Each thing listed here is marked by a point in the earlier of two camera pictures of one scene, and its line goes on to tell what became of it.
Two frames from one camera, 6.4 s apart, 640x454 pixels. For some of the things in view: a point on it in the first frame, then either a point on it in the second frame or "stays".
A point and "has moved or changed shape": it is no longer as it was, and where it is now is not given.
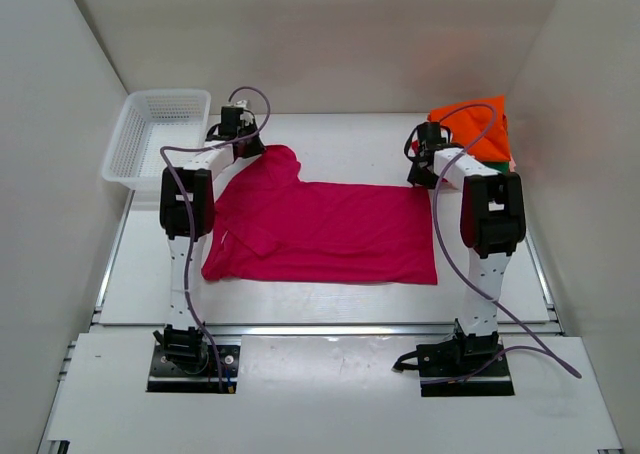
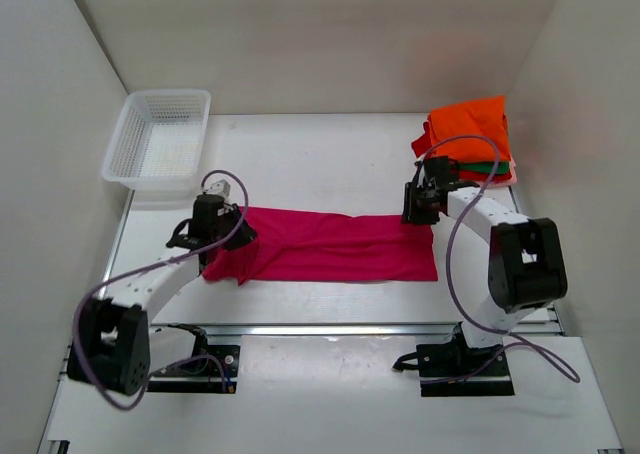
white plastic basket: x=148 y=122 stays
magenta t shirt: x=270 y=225 has moved or changed shape
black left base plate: x=164 y=376 stays
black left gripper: x=257 y=149 → x=246 y=235
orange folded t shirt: x=468 y=124 stays
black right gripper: x=417 y=179 → x=410 y=215
